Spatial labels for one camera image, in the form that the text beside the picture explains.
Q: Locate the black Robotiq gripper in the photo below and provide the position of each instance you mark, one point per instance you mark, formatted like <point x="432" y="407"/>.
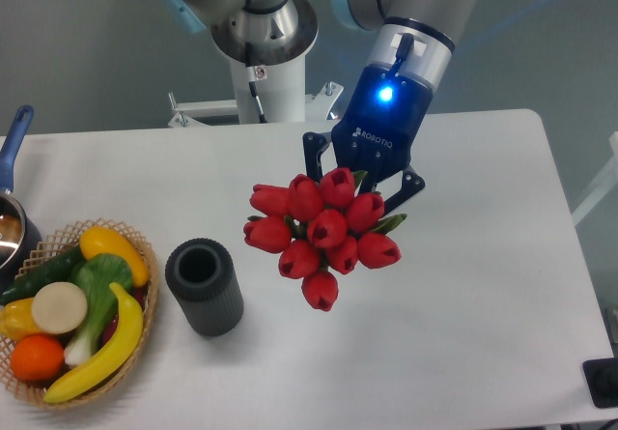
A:
<point x="375" y="135"/>

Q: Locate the red tulip bouquet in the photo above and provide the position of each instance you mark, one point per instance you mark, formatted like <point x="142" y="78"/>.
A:
<point x="322" y="228"/>

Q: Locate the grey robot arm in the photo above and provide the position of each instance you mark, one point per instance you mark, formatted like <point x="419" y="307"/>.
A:
<point x="266" y="42"/>

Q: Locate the dark grey ribbed vase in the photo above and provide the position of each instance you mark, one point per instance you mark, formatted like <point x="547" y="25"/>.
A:
<point x="201" y="275"/>

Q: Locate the red fruit under banana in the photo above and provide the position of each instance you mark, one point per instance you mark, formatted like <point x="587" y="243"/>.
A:
<point x="139" y="294"/>

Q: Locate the yellow squash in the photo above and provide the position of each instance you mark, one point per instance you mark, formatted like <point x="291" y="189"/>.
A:
<point x="102" y="240"/>

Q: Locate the yellow banana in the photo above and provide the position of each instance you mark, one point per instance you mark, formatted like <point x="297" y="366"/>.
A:
<point x="109" y="358"/>

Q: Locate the green bok choy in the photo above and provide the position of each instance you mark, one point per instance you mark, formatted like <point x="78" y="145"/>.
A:
<point x="93" y="279"/>

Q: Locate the woven wicker basket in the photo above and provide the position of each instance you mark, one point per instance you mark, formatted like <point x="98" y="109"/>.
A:
<point x="56" y="243"/>

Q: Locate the green cucumber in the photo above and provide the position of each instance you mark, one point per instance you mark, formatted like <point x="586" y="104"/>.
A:
<point x="55" y="269"/>

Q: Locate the black device at table edge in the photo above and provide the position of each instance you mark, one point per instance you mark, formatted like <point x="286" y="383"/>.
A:
<point x="601" y="379"/>

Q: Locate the beige round radish slice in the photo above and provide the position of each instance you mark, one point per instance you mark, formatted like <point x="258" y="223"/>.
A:
<point x="59" y="307"/>

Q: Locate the yellow bell pepper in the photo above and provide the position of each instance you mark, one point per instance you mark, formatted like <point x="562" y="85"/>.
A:
<point x="17" y="321"/>

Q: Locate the orange fruit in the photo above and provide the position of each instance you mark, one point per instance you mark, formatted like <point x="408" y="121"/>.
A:
<point x="37" y="358"/>

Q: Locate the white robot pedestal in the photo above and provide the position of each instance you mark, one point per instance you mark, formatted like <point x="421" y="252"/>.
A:
<point x="262" y="94"/>

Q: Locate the blue handled saucepan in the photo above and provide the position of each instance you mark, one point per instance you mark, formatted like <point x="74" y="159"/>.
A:
<point x="19" y="235"/>

